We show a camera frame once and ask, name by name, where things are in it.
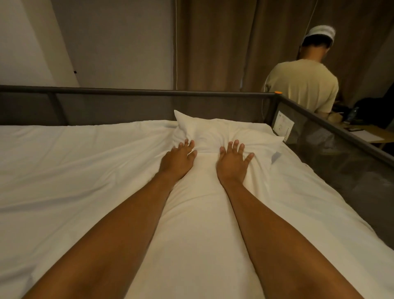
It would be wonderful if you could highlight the person's right hand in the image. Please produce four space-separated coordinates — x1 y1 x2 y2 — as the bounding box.
216 139 255 185

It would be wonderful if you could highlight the person's left hand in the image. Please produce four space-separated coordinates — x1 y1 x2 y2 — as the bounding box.
158 139 198 180

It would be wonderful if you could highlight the white pillow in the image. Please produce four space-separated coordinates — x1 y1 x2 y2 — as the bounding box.
172 110 284 162

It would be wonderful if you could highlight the person's right forearm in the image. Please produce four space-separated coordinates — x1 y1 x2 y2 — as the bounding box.
217 178 364 299

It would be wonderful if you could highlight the person's left forearm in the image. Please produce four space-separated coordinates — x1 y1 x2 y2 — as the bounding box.
22 171 185 299

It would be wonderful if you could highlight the white paper label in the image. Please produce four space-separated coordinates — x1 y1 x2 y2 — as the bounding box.
273 110 295 143

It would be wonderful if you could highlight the beige t-shirt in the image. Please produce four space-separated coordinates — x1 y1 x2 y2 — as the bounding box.
262 59 339 115

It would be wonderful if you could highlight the brown curtain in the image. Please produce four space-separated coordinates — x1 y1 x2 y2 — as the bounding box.
177 0 394 124

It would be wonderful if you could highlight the white paper sheet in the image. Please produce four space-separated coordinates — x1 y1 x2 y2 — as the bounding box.
353 131 386 141

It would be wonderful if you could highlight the wooden desk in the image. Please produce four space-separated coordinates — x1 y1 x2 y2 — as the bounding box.
335 121 394 151

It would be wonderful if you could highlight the white bedsheet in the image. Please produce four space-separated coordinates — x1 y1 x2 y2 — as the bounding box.
0 120 394 299

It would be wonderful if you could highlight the black bag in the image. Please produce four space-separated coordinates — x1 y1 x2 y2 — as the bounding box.
353 97 394 124

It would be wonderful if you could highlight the white cap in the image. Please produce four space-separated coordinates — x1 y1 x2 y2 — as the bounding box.
301 26 336 47

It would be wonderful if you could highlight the thin white cable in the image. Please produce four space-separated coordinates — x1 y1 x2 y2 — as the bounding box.
304 0 318 35

